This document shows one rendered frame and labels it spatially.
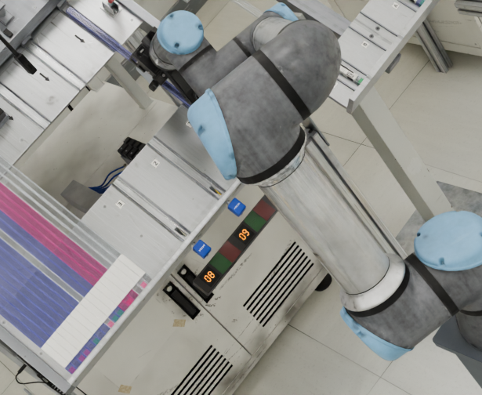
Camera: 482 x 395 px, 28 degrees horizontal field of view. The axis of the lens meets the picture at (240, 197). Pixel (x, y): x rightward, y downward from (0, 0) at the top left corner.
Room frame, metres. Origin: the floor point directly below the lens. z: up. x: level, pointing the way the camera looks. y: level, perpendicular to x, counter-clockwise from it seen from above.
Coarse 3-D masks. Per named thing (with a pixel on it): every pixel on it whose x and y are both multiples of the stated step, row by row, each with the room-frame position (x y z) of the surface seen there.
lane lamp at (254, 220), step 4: (252, 212) 1.57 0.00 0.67; (248, 216) 1.57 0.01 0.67; (252, 216) 1.56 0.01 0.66; (256, 216) 1.56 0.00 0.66; (244, 220) 1.56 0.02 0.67; (248, 220) 1.56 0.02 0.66; (252, 220) 1.56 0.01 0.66; (256, 220) 1.56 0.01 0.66; (260, 220) 1.55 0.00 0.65; (264, 220) 1.55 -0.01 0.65; (248, 224) 1.56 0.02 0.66; (252, 224) 1.55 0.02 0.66; (256, 224) 1.55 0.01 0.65; (260, 224) 1.55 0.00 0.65; (252, 228) 1.55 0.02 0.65; (256, 228) 1.55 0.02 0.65; (260, 228) 1.54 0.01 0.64
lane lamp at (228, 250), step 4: (228, 244) 1.54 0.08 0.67; (224, 248) 1.54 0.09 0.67; (228, 248) 1.54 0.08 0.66; (232, 248) 1.54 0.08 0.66; (236, 248) 1.53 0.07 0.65; (220, 252) 1.54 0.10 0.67; (224, 252) 1.54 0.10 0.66; (228, 252) 1.53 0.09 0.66; (232, 252) 1.53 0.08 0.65; (236, 252) 1.53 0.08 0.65; (240, 252) 1.52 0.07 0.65; (228, 256) 1.53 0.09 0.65; (232, 256) 1.53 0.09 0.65; (236, 256) 1.52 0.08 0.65; (232, 260) 1.52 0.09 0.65
